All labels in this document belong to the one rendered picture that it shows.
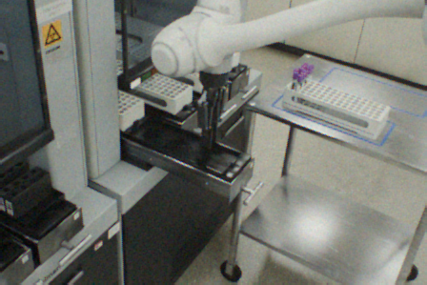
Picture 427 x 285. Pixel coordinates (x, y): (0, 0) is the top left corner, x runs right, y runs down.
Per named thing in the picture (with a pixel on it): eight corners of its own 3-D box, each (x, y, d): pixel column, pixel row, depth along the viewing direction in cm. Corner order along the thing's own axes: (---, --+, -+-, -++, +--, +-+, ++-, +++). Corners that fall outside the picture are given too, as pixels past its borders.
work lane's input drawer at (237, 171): (33, 119, 161) (30, 93, 156) (66, 100, 171) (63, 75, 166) (243, 213, 133) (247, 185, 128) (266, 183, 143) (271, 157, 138)
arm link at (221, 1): (207, 33, 133) (179, 52, 123) (211, -28, 124) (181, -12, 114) (245, 44, 129) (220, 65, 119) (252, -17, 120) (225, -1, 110)
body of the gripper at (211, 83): (210, 57, 135) (208, 88, 140) (193, 70, 129) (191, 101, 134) (235, 65, 132) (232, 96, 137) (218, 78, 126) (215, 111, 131)
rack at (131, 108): (45, 101, 157) (42, 83, 154) (68, 88, 164) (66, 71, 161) (123, 134, 145) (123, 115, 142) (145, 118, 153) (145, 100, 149)
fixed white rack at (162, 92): (96, 88, 166) (95, 71, 162) (116, 75, 173) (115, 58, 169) (174, 118, 154) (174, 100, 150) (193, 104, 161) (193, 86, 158)
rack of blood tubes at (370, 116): (280, 105, 161) (283, 88, 157) (294, 91, 168) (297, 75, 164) (375, 139, 148) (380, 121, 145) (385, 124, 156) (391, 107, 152)
